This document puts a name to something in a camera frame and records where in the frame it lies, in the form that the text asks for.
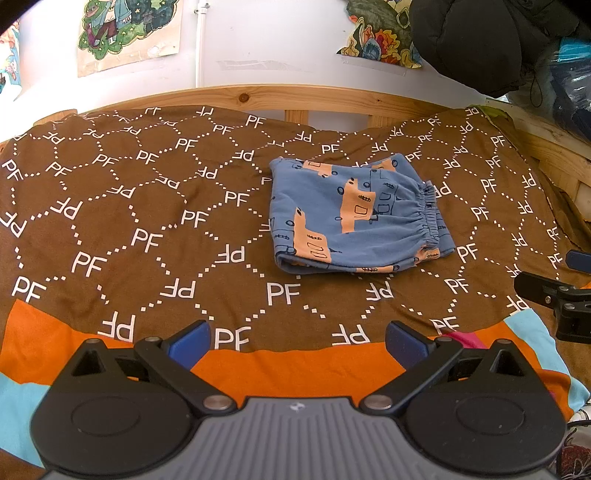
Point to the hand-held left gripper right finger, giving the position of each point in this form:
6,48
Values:
406,346

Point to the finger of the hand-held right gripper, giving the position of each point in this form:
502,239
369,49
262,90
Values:
545,286
581,261

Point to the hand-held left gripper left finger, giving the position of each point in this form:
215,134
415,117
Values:
191,344

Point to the blue printed pants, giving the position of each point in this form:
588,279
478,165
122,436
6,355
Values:
351,230

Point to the white floral bed sheet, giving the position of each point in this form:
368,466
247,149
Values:
577,447

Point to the brown printed blanket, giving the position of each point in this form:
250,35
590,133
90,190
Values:
138,207

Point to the blue plastic bag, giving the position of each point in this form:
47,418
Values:
575,83

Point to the black jacket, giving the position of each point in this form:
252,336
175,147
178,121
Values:
471,41

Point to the wooden bed frame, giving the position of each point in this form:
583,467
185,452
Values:
323,94

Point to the colourful floral wall poster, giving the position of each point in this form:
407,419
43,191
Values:
378,41

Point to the white wall pipe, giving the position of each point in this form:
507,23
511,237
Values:
200,46

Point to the green frog wall poster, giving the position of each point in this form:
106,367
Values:
124,27

